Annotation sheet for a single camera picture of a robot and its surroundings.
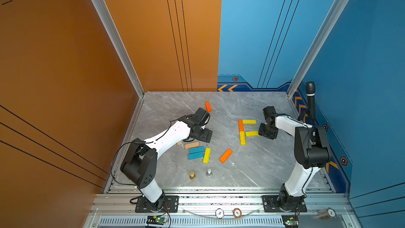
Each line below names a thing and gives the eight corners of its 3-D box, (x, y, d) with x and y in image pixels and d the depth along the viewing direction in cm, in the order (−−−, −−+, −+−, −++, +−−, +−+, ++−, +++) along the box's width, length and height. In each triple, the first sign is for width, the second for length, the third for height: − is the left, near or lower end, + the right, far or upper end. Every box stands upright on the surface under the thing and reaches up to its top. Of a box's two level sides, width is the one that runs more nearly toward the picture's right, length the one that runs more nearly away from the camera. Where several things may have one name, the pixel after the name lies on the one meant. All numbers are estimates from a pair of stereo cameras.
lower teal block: (188, 160, 89) (187, 158, 87) (187, 155, 91) (187, 153, 89) (205, 157, 90) (204, 155, 88) (204, 152, 92) (204, 150, 90)
